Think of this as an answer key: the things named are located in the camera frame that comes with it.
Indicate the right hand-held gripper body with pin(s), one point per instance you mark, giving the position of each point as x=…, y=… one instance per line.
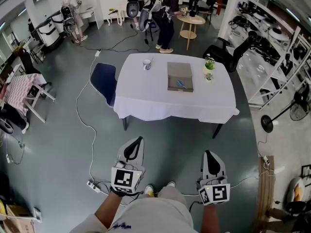
x=218, y=193

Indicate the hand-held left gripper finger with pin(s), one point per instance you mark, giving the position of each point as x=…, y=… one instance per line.
x=121, y=154
x=140, y=158

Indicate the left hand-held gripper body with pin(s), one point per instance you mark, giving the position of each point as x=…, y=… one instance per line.
x=124, y=178

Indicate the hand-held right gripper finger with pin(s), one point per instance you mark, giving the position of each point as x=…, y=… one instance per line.
x=222, y=170
x=203, y=166

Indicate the grey drawer box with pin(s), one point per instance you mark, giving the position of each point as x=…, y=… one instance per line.
x=178, y=69

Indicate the person's right forearm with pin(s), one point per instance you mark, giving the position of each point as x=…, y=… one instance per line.
x=209, y=217

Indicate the person's left forearm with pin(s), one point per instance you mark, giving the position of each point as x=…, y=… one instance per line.
x=107, y=207

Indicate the white metal storage rack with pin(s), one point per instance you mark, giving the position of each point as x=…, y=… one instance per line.
x=255, y=74

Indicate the cardboard box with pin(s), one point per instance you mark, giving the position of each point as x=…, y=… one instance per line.
x=17, y=223

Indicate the black box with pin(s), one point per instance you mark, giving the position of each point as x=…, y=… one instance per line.
x=192, y=13

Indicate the person's left hand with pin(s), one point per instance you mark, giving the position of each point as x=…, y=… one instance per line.
x=119, y=193

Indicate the person's left shoe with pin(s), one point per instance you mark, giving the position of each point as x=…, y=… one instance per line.
x=149, y=190

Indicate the person's shoe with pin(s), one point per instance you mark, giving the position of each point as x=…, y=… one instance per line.
x=149, y=190
x=171, y=184

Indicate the table with black legs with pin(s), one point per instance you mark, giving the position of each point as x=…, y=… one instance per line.
x=125, y=125

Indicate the white power strip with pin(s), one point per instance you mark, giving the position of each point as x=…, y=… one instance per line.
x=97, y=53
x=93, y=186
x=265, y=160

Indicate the person's right shoe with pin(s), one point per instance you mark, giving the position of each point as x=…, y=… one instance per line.
x=171, y=184

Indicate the person's beige trousers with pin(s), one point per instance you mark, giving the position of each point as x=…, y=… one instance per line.
x=170, y=194

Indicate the person's white shirt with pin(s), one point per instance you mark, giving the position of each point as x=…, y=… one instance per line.
x=150, y=215

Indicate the wooden plank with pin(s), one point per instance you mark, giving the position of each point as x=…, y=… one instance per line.
x=264, y=193

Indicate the white tablecloth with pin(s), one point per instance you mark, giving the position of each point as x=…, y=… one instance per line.
x=145, y=93

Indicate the black standing fan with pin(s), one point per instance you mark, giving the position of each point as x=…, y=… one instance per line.
x=267, y=123

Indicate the dark blue chair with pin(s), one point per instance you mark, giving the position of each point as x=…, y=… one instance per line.
x=103, y=81

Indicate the white and orange object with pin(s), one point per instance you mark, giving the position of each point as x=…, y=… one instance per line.
x=295, y=193

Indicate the small succulent in white pot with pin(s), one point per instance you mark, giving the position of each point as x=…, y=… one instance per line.
x=209, y=77

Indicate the white blue-striped mug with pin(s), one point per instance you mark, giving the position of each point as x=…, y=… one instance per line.
x=147, y=65

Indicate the green plant in pale pot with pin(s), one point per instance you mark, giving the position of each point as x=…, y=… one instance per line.
x=209, y=64

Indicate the pink patterned cloth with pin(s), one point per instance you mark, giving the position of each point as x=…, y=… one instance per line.
x=17, y=91

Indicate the black office chair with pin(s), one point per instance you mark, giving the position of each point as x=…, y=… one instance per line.
x=240, y=48

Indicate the white ornate side table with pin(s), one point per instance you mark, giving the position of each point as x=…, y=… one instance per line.
x=116, y=12

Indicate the white bookshelf desk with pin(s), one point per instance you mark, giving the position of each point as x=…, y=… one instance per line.
x=88, y=13

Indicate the round wooden side table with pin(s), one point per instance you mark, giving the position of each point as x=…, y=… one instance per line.
x=192, y=20

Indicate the black chair with brown back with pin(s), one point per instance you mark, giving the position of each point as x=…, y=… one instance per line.
x=202, y=8

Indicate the white wooden frame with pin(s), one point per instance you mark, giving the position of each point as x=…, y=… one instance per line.
x=36, y=101

